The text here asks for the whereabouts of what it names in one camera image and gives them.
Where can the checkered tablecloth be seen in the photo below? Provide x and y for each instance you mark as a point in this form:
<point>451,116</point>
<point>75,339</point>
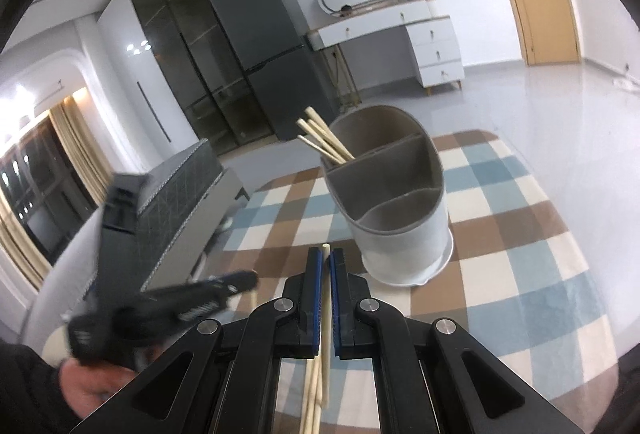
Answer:
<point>500,234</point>

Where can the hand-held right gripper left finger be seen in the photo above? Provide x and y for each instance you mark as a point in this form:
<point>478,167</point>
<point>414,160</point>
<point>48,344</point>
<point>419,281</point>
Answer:
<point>314,299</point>

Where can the dark grey refrigerator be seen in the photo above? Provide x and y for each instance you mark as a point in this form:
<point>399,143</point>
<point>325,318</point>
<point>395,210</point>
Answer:
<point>270,38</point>

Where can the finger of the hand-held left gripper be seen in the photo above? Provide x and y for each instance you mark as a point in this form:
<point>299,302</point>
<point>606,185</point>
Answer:
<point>200,306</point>
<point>225,281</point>

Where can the person's left forearm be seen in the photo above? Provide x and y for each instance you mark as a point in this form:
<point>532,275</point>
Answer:
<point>27,394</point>

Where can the person's left hand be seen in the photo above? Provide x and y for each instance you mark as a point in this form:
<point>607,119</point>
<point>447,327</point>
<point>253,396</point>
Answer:
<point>85,384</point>

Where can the dark window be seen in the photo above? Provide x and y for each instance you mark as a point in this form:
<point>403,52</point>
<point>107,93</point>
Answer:
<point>35,204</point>

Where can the white vanity desk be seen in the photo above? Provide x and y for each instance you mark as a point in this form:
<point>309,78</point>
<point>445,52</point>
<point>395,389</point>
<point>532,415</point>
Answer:
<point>435,43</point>

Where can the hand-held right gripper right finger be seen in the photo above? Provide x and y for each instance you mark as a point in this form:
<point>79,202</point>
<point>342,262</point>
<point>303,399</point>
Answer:
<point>336,304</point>

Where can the grey quilted mattress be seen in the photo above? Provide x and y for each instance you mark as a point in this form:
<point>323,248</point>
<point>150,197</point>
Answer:
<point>185,184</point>

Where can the beige curtain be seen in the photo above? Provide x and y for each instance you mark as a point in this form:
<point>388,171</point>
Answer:
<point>80,148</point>

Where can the wooden chopstick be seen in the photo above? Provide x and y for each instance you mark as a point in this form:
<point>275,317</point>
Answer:
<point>325,314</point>
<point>325,136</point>
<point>330,133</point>
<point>320,139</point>
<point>317,150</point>

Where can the grey utensil holder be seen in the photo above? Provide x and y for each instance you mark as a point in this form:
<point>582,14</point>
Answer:
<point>400,239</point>

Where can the dark glass cabinet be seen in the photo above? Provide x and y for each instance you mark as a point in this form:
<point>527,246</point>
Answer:
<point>190,38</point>

